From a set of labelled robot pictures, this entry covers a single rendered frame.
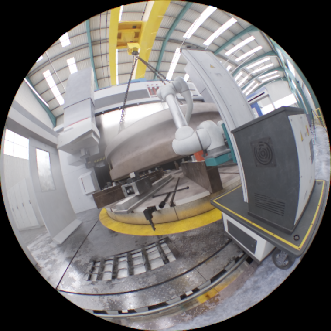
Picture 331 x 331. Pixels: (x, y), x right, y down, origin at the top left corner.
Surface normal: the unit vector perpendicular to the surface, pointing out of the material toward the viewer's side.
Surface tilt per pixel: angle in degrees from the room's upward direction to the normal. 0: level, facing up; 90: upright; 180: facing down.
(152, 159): 90
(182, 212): 90
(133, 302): 0
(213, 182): 90
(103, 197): 90
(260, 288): 0
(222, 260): 0
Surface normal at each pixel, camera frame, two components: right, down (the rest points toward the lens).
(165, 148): -0.16, 0.07
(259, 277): -0.33, -0.95
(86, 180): 0.30, -0.10
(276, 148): -0.94, 0.32
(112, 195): 0.66, -0.22
